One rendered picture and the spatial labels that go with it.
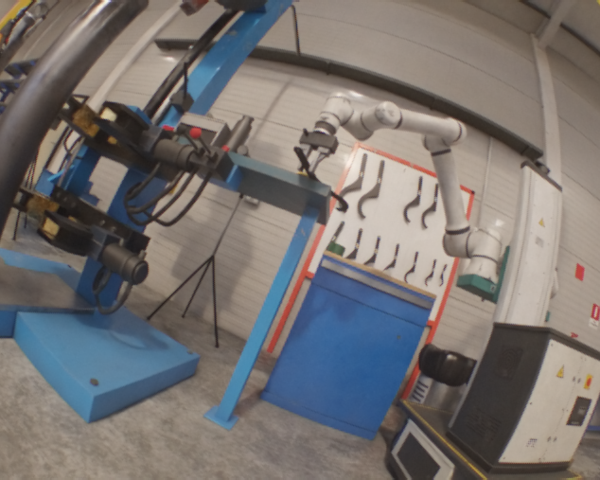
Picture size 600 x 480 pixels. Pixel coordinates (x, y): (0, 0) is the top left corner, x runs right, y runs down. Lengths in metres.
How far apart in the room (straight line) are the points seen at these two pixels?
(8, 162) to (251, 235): 2.39
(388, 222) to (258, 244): 1.33
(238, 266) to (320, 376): 1.64
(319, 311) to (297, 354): 0.27
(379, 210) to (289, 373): 1.91
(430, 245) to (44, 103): 3.07
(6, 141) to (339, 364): 1.81
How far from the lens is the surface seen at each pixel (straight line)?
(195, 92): 1.79
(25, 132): 1.16
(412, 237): 2.95
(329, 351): 1.61
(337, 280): 1.59
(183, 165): 1.11
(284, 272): 1.15
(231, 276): 2.93
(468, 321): 3.19
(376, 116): 1.03
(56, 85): 1.18
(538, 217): 1.73
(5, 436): 0.92
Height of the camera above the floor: 0.67
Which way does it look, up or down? 10 degrees up
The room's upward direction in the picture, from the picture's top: 24 degrees clockwise
